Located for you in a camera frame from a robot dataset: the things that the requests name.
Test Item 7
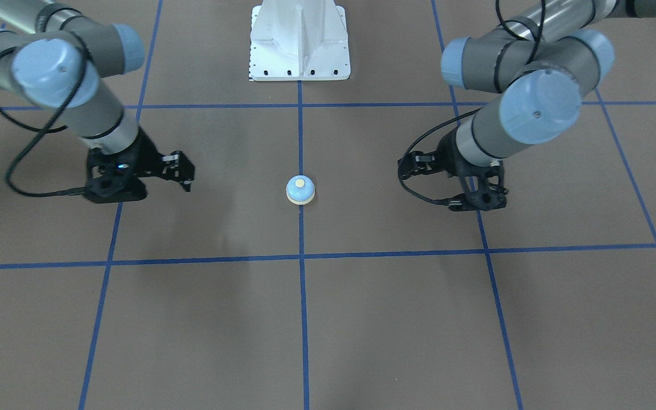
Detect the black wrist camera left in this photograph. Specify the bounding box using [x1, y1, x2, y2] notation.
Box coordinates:
[448, 163, 508, 212]

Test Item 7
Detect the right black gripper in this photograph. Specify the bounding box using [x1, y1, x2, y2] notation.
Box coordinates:
[87, 127, 195, 192]

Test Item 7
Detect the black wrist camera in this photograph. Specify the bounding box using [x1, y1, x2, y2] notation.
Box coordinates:
[448, 163, 508, 212]
[82, 163, 147, 203]

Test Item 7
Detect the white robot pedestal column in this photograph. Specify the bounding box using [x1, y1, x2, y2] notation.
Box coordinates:
[248, 1, 351, 81]

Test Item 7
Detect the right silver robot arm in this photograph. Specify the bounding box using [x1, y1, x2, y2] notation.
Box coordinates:
[0, 1, 195, 203]

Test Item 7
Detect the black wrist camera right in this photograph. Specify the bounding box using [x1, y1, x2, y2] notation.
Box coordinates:
[82, 163, 147, 203]

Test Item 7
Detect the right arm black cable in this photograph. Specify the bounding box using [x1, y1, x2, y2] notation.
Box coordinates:
[0, 34, 91, 199]

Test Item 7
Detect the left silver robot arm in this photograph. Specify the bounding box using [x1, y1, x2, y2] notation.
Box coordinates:
[397, 1, 656, 189]

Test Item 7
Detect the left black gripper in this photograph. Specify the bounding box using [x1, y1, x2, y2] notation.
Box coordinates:
[399, 126, 503, 179]

